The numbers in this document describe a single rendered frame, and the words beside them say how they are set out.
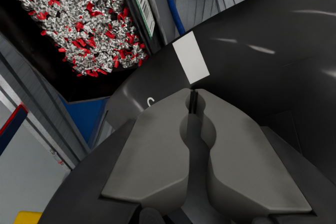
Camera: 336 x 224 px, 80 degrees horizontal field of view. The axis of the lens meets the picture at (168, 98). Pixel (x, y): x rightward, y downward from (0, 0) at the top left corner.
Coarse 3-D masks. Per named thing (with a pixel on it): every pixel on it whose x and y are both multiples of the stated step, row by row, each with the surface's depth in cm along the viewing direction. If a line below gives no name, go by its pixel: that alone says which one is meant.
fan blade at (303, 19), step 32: (256, 0) 12; (288, 0) 11; (320, 0) 10; (224, 32) 13; (256, 32) 12; (288, 32) 11; (320, 32) 10; (160, 64) 15; (224, 64) 13; (256, 64) 12; (288, 64) 11; (320, 64) 10; (128, 96) 18; (160, 96) 16; (224, 96) 13; (256, 96) 12; (288, 96) 11; (320, 96) 10; (192, 128) 15; (288, 128) 11; (320, 128) 11; (192, 160) 16; (320, 160) 11; (192, 192) 17
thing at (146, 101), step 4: (152, 88) 16; (148, 92) 16; (152, 92) 16; (156, 92) 16; (144, 96) 17; (148, 96) 17; (152, 96) 16; (156, 96) 16; (140, 100) 17; (144, 100) 17; (148, 100) 17; (152, 100) 16; (156, 100) 16; (144, 104) 17; (148, 104) 17; (144, 108) 17
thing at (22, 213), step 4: (20, 212) 45; (24, 212) 45; (28, 212) 45; (32, 212) 45; (36, 212) 45; (40, 212) 45; (16, 216) 44; (20, 216) 44; (24, 216) 44; (28, 216) 44; (32, 216) 44; (36, 216) 44; (16, 220) 44; (20, 220) 44; (24, 220) 44; (28, 220) 44; (32, 220) 44; (36, 220) 44
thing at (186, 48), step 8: (192, 32) 14; (176, 40) 14; (184, 40) 14; (192, 40) 14; (176, 48) 14; (184, 48) 14; (192, 48) 14; (184, 56) 14; (192, 56) 14; (200, 56) 14; (184, 64) 14; (192, 64) 14; (200, 64) 14; (192, 72) 14; (200, 72) 14; (208, 72) 13; (192, 80) 14
